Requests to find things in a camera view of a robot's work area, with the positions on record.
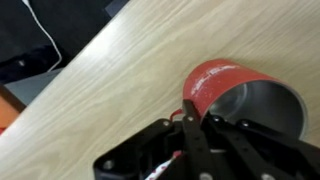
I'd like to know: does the red metal cup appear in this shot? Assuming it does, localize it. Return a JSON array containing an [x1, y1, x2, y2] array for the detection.
[[169, 59, 308, 140]]

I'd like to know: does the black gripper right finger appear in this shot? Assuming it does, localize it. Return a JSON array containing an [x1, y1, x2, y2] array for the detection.
[[201, 114, 320, 180]]

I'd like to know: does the orange box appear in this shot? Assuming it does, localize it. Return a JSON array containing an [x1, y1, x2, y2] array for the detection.
[[0, 84, 27, 134]]

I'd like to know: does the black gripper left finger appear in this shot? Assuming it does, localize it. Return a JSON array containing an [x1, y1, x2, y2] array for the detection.
[[93, 99, 218, 180]]

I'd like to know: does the thin white cable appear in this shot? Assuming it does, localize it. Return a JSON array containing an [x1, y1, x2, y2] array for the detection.
[[22, 0, 63, 73]]

